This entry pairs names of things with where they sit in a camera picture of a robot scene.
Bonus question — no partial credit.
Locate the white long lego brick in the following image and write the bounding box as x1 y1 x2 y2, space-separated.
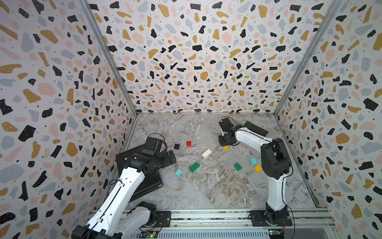
202 149 212 158

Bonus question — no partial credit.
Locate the dark green small lego brick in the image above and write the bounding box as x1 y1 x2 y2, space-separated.
234 163 242 171

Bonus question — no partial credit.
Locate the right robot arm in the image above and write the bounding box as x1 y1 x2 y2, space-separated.
218 117 292 226

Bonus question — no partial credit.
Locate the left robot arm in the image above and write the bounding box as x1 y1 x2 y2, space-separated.
71 134 176 239

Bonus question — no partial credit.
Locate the light blue lego brick left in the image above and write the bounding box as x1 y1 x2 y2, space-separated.
175 169 183 177

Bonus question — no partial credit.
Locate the light blue lego brick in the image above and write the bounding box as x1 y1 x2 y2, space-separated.
175 169 183 177
250 158 257 165

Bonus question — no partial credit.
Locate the light blue lego brick right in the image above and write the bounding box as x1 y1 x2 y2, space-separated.
250 158 257 165

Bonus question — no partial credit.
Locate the dark green long lego brick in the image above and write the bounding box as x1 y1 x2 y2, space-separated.
189 162 200 173

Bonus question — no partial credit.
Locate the yellow lego brick right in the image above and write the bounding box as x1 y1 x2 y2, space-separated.
254 165 262 172

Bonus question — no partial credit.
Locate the black case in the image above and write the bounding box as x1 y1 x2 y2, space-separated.
115 143 164 201

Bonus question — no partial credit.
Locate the black flat pouch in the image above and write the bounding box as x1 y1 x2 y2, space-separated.
244 121 269 138

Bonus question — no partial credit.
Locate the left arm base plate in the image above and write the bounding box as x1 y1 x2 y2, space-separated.
140 211 171 228

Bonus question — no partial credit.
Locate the aluminium front rail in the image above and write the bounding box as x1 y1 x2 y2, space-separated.
82 208 339 239

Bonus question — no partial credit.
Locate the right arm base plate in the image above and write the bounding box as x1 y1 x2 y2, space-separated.
248 210 293 227

